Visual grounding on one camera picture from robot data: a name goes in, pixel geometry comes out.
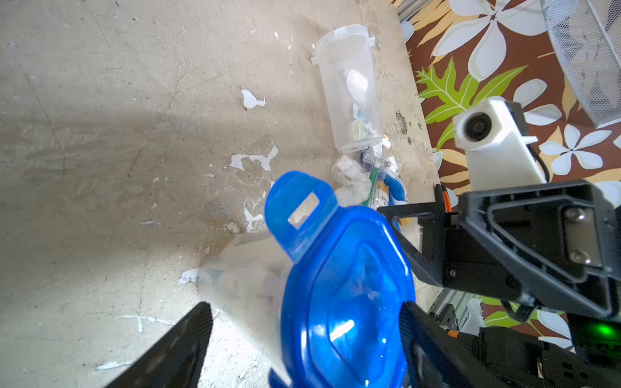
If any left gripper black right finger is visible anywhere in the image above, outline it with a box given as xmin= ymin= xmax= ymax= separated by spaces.
xmin=399 ymin=302 xmax=507 ymax=387

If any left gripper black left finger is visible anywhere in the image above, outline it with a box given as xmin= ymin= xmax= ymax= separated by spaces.
xmin=108 ymin=302 xmax=213 ymax=388

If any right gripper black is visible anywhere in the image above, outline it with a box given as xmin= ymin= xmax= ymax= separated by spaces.
xmin=378 ymin=180 xmax=620 ymax=322

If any green toothbrush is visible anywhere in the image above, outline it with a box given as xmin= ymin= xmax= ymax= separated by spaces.
xmin=365 ymin=168 xmax=390 ymax=210

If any white packet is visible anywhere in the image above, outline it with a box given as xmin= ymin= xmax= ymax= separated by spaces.
xmin=344 ymin=69 xmax=369 ymax=103

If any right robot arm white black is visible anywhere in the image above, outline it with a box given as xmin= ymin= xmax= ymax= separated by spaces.
xmin=380 ymin=180 xmax=620 ymax=387

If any white mesh basket right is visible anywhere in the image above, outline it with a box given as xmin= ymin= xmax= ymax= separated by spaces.
xmin=542 ymin=0 xmax=620 ymax=129

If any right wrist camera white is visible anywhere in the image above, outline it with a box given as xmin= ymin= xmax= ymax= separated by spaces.
xmin=452 ymin=97 xmax=550 ymax=191

